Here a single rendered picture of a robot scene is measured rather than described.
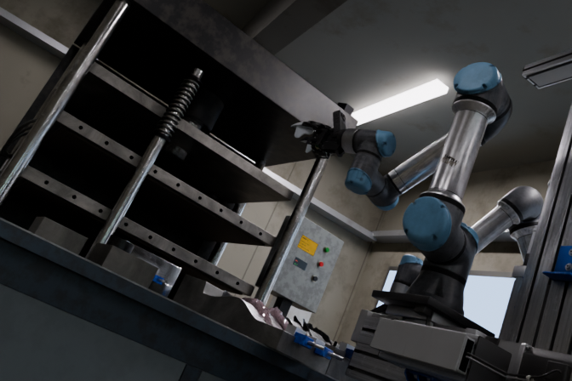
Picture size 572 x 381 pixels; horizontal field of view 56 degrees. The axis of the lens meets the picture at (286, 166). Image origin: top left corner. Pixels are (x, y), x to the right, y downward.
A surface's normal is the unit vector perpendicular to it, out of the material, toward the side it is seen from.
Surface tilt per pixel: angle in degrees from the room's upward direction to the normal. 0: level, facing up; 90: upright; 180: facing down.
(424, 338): 90
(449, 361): 90
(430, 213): 98
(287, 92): 90
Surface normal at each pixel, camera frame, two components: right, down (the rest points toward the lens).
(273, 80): 0.52, -0.08
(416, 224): -0.58, -0.39
